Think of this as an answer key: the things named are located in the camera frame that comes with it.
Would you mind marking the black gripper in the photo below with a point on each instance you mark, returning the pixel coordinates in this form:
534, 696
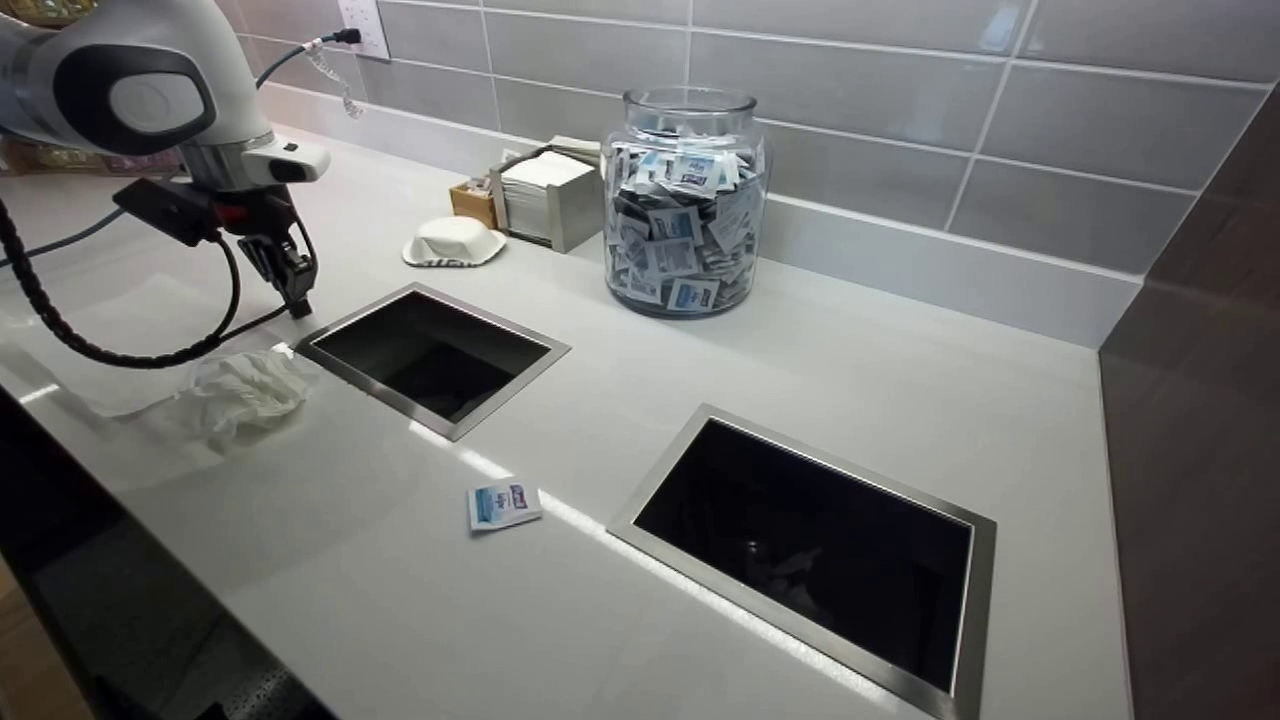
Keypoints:
257, 217

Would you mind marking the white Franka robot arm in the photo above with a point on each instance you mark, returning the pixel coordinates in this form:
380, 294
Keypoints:
141, 78

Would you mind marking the small white blue packet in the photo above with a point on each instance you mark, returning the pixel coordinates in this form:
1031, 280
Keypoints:
501, 506

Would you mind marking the crumpled white plastic wrapper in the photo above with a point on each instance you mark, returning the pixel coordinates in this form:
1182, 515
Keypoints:
246, 397

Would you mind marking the white paper sheet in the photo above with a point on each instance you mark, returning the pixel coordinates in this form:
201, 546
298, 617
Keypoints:
137, 323

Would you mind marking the white upturned paper bowl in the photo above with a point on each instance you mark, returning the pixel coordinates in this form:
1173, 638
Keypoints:
453, 241

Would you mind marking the far steel counter opening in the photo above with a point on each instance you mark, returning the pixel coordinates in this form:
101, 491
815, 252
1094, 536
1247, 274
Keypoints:
433, 356

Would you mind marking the steel counter opening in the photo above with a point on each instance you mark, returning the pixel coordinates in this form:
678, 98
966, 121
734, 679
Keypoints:
886, 581
433, 356

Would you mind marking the wooden tray of packets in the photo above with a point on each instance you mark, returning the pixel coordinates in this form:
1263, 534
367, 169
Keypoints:
473, 203

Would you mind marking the glass jar of packets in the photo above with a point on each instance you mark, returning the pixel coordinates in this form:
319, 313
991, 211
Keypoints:
681, 203

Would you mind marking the near steel counter opening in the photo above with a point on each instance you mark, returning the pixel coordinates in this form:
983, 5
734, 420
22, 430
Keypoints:
886, 581

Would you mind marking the white wall outlet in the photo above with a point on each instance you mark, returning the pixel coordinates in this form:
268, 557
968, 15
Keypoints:
370, 25

